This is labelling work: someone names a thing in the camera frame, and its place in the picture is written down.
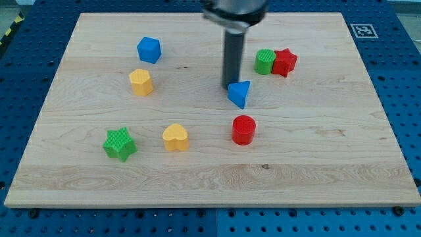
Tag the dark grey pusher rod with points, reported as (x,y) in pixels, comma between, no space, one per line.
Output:
(232,56)

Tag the green cylinder block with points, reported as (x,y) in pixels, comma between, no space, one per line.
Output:
(264,61)

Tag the blue triangle block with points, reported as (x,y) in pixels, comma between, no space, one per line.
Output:
(238,92)

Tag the red star block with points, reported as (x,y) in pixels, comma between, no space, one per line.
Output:
(284,62)

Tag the blue cube block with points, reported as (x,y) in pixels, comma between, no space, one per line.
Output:
(149,50)

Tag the red cylinder block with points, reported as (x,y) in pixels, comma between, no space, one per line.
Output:
(243,130)

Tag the yellow hexagon block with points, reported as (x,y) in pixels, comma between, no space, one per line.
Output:
(141,82)

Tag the yellow heart block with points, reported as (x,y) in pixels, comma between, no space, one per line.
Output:
(175,137)

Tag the wooden board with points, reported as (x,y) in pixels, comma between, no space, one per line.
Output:
(322,137)

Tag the white fiducial marker tag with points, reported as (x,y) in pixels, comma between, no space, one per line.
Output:
(364,31)

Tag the green star block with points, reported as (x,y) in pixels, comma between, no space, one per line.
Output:
(119,144)

